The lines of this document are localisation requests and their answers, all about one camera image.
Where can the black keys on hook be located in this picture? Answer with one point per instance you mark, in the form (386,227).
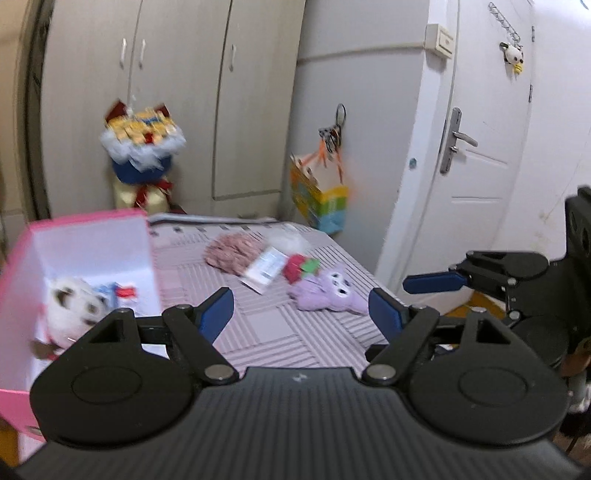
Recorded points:
(331,137)

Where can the duck plush hanging on door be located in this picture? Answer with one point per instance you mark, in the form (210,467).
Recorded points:
(513,57)

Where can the wall switch box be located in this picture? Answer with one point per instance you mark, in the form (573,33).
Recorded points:
(439,41)

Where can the red strawberry plush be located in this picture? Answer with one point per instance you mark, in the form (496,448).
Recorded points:
(299,266)

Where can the purple cream tube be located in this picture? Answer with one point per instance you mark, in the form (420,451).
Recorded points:
(126,296)

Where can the cream gift box red ribbon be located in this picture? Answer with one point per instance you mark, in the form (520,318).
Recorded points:
(152,198)

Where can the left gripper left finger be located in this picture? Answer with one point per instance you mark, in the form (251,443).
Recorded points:
(176,345)

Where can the pink cardboard box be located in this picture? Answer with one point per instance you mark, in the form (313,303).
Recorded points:
(109,246)

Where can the white panda plush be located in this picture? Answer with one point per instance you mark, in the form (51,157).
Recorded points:
(71,310)

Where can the flower bouquet blue wrap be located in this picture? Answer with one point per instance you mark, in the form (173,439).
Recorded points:
(140,144)

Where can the pink floral scrunchie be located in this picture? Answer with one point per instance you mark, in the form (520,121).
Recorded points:
(233,253)

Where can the silver door handle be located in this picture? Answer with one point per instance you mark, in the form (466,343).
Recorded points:
(452,136)

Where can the beige wardrobe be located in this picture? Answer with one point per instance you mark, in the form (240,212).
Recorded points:
(224,70)

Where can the colourful paper gift bag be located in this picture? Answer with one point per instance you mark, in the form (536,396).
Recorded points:
(318,188)

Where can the white door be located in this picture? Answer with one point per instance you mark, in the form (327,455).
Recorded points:
(484,135)

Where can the purple plush toy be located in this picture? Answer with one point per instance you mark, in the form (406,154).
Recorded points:
(331,289)

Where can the striped white tablecloth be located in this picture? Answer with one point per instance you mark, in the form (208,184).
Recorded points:
(266,329)

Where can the small white blue box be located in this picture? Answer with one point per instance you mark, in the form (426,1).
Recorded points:
(264,270)

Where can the blue wet wipes pack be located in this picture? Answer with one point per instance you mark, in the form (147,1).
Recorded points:
(107,294)

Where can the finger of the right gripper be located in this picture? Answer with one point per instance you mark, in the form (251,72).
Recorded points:
(447,281)

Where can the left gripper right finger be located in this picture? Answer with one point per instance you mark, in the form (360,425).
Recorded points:
(424,346)

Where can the black clothes rack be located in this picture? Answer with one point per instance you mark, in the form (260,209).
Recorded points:
(41,22)

